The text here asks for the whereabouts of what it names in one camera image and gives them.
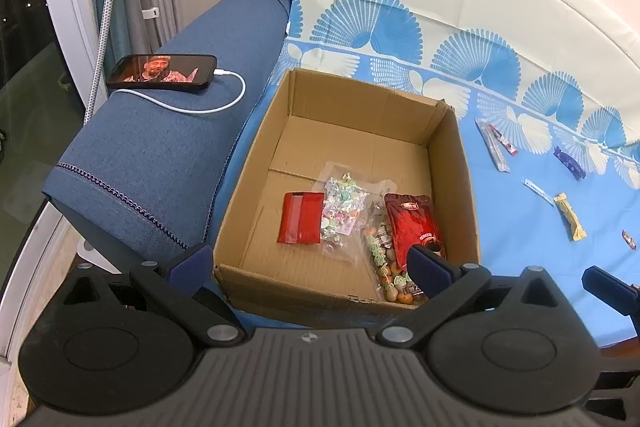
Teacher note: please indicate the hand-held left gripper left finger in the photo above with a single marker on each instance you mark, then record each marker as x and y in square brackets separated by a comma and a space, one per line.
[192, 268]

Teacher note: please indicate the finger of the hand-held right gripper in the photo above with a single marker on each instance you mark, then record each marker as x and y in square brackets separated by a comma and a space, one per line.
[597, 280]

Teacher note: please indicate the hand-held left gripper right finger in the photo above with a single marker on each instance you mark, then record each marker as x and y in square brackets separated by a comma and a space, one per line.
[431, 271]

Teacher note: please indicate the small red candy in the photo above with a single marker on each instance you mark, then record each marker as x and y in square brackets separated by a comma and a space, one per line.
[628, 240]

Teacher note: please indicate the clear bag of coated nuts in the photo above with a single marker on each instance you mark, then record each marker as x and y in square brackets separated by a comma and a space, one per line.
[380, 259]

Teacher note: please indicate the glossy red snack bag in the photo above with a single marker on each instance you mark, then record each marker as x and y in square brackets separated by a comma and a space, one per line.
[412, 222]

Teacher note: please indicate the yellow candy bar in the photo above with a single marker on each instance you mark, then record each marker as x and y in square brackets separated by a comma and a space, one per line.
[570, 217]

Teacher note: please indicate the small white blue sachet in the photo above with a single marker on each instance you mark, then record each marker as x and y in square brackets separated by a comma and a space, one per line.
[539, 192]

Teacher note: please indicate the clear bag of candies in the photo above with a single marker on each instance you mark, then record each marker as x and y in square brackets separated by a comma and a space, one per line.
[345, 207]

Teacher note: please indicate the red striped packet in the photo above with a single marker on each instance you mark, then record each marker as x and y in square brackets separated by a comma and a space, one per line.
[300, 217]

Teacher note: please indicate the purple candy bar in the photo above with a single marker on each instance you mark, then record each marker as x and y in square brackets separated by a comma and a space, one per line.
[570, 163]

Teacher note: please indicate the long silver stick packet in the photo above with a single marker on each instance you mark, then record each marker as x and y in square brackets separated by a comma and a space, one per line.
[492, 147]

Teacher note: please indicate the red and white packet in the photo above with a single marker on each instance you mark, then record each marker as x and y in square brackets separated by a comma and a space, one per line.
[506, 144]

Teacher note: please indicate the brown cardboard box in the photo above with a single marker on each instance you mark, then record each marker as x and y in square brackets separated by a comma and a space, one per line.
[350, 137]

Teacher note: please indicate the blue fan-print sheet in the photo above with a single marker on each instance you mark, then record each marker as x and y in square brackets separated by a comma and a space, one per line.
[525, 252]

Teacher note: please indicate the blue denim sofa armrest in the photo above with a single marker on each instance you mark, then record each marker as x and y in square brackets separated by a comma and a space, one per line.
[165, 147]

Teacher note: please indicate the black smartphone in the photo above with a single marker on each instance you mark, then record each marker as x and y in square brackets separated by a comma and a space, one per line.
[160, 72]

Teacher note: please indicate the white curtain clip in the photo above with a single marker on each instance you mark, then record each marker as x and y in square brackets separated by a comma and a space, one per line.
[150, 13]

